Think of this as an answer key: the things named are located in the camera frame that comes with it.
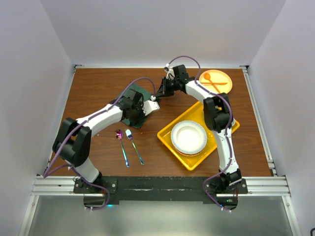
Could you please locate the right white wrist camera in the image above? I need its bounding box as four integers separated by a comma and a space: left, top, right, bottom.
164, 63, 175, 80

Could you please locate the orange plastic spoon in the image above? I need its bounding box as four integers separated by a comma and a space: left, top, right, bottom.
204, 73, 220, 93

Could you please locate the aluminium frame rail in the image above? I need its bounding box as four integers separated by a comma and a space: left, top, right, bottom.
31, 176, 291, 197
240, 66, 278, 177

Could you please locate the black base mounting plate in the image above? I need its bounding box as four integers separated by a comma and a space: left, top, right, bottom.
73, 176, 249, 209

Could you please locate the white ceramic plate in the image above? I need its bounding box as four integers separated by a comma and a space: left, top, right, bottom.
171, 120, 207, 155

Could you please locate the dark green cloth napkin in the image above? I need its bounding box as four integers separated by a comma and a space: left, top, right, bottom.
109, 84, 160, 129

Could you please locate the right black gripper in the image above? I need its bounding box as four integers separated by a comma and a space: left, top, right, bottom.
156, 76, 179, 98

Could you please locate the aluminium right frame rail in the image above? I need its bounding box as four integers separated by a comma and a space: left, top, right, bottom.
240, 66, 278, 177

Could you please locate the iridescent metal fork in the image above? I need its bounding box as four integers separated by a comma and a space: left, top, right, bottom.
125, 129, 144, 165

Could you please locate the iridescent metal spoon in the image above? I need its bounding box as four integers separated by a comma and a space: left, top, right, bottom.
115, 129, 129, 167

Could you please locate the yellow plastic tray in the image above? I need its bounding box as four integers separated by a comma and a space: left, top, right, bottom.
157, 102, 240, 171

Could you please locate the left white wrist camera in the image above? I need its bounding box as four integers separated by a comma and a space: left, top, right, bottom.
142, 95, 160, 116

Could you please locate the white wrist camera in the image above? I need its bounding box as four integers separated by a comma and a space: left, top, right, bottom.
142, 95, 160, 116
164, 63, 175, 80

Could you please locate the orange plastic knife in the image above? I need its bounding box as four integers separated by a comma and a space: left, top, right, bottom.
202, 82, 228, 86

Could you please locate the aluminium front frame rail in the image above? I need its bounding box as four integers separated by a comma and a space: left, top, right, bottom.
31, 176, 291, 197

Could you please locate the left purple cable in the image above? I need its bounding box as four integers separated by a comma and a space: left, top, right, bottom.
43, 77, 110, 211

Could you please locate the orange round plate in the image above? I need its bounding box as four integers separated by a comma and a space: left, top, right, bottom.
199, 69, 233, 93

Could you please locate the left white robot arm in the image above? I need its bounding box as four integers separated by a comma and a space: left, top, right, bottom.
52, 89, 159, 193

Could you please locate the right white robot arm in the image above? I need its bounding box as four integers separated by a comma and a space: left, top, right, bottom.
156, 63, 242, 193

